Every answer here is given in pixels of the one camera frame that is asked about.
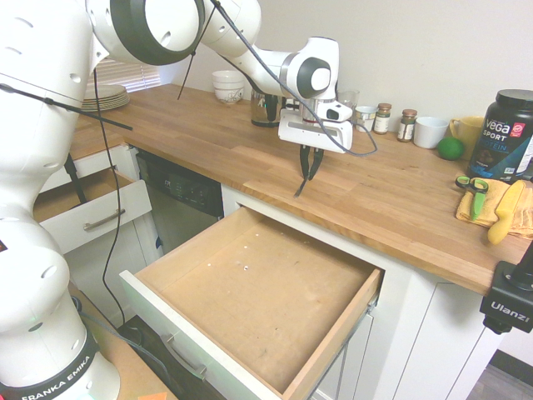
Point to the yellow knife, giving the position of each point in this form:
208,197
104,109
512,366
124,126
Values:
506,212

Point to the green lime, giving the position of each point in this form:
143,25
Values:
450,148

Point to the large open wooden drawer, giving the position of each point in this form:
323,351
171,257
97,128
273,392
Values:
270,333

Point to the black camera tripod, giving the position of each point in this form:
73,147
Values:
76,179

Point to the black Vega protein tub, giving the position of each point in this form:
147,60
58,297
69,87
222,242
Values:
504,137

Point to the stacked white bowls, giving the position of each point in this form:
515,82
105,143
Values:
227,87

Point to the orange sticky note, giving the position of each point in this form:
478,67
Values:
156,396

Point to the chrome and black kettle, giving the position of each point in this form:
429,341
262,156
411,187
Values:
262,112

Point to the small open white drawer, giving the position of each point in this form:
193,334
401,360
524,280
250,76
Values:
83,216

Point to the metal drawer slide rail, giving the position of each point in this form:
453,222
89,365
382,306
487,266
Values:
373,301

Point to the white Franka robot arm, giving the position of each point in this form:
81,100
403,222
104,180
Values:
37,187

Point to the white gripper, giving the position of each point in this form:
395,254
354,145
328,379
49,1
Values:
308,133

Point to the spice jar with copper lid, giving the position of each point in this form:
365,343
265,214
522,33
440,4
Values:
406,127

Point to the dark metal fork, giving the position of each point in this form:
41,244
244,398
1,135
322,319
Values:
299,189

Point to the yellow folded towel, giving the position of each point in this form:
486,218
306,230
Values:
520,221

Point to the stack of beige plates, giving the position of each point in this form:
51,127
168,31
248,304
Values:
110,98

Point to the clear drinking glass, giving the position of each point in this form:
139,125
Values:
347,98

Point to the black Ulanzi camera clamp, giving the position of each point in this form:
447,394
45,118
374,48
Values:
506,308

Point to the small white cup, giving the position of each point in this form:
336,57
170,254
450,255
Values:
366,118

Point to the white mug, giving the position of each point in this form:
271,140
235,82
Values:
429,133

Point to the wide white base cabinet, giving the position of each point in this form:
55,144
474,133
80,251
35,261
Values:
416,333

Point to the narrow white base cabinet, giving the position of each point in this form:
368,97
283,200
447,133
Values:
83,275

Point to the spice jar with green label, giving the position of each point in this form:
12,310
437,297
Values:
382,121

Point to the yellow mug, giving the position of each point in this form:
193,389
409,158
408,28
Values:
468,131

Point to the window blinds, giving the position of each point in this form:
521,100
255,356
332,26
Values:
125,75

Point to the stainless steel dishwasher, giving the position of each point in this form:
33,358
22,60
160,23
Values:
183,208

